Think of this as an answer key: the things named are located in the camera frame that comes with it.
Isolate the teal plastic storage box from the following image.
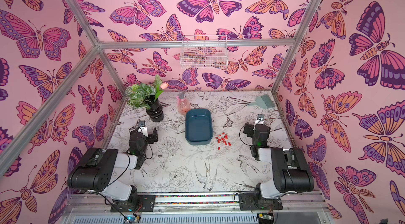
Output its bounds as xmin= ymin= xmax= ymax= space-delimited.
xmin=185 ymin=109 xmax=213 ymax=146

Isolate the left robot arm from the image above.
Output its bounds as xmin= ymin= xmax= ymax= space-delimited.
xmin=67 ymin=127 xmax=158 ymax=205

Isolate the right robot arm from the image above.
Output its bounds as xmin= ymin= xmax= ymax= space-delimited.
xmin=241 ymin=122 xmax=314 ymax=201

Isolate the green plant in black vase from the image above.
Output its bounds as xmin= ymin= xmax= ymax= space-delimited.
xmin=125 ymin=75 xmax=168 ymax=122

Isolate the pink spray bottle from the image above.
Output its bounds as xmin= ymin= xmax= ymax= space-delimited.
xmin=177 ymin=93 xmax=191 ymax=115

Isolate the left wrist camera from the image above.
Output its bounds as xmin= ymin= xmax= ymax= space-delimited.
xmin=138 ymin=120 xmax=148 ymax=137

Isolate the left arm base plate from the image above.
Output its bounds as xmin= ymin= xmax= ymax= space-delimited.
xmin=110 ymin=194 xmax=156 ymax=213

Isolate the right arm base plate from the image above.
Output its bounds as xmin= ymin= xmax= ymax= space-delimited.
xmin=234 ymin=192 xmax=283 ymax=211

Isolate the aluminium front rail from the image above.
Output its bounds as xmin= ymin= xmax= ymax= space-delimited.
xmin=67 ymin=191 xmax=327 ymax=215

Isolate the white wire basket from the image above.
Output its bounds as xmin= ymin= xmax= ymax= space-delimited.
xmin=178 ymin=34 xmax=229 ymax=70

